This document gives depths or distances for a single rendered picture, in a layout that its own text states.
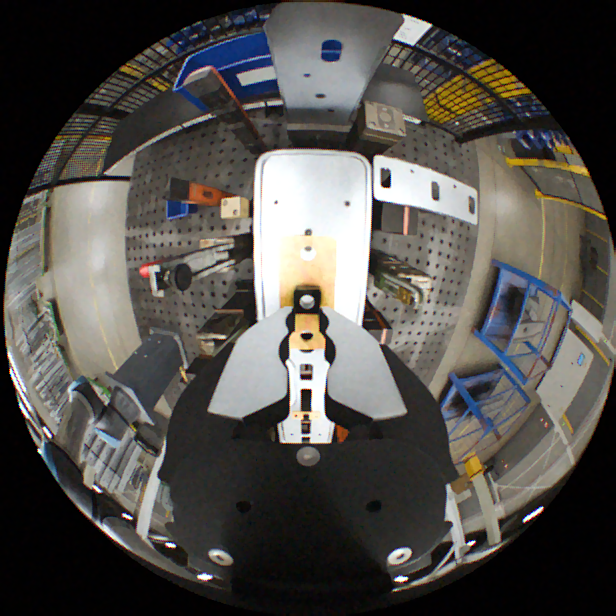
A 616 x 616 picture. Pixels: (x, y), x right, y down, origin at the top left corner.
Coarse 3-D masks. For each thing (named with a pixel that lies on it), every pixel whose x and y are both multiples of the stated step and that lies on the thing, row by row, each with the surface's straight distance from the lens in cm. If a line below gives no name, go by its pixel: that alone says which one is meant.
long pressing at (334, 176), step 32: (256, 160) 42; (288, 160) 41; (320, 160) 41; (352, 160) 42; (256, 192) 40; (288, 192) 39; (320, 192) 39; (352, 192) 40; (256, 224) 39; (288, 224) 39; (320, 224) 38; (352, 224) 39; (256, 256) 40; (352, 256) 40; (256, 288) 41; (352, 288) 41; (352, 320) 44; (320, 352) 47; (320, 384) 54; (320, 416) 64
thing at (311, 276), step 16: (288, 240) 13; (304, 240) 13; (320, 240) 13; (288, 256) 14; (320, 256) 13; (336, 256) 14; (288, 272) 14; (304, 272) 14; (320, 272) 14; (336, 272) 14; (288, 288) 14; (304, 288) 13; (320, 288) 14; (288, 304) 14; (304, 304) 14; (320, 304) 13; (304, 320) 15; (320, 336) 15
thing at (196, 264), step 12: (192, 252) 28; (204, 252) 29; (156, 264) 23; (168, 264) 24; (180, 264) 22; (192, 264) 29; (204, 264) 31; (216, 264) 33; (228, 264) 35; (156, 276) 24; (168, 276) 23; (180, 276) 21; (192, 276) 27; (156, 288) 24; (168, 288) 24; (180, 288) 22
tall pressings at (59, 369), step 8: (56, 360) 821; (56, 368) 794; (64, 368) 804; (48, 376) 793; (64, 376) 837; (40, 384) 799; (48, 384) 826; (40, 392) 837; (56, 392) 818; (64, 392) 828; (48, 400) 822; (56, 400) 856; (64, 400) 808; (56, 408) 833; (64, 408) 838; (56, 416) 844
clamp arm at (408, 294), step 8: (376, 272) 42; (384, 272) 41; (376, 280) 41; (384, 280) 40; (392, 280) 38; (400, 280) 37; (384, 288) 40; (392, 288) 38; (400, 288) 35; (408, 288) 34; (416, 288) 34; (392, 296) 38; (400, 296) 35; (408, 296) 33; (416, 296) 33; (408, 304) 34; (416, 304) 33
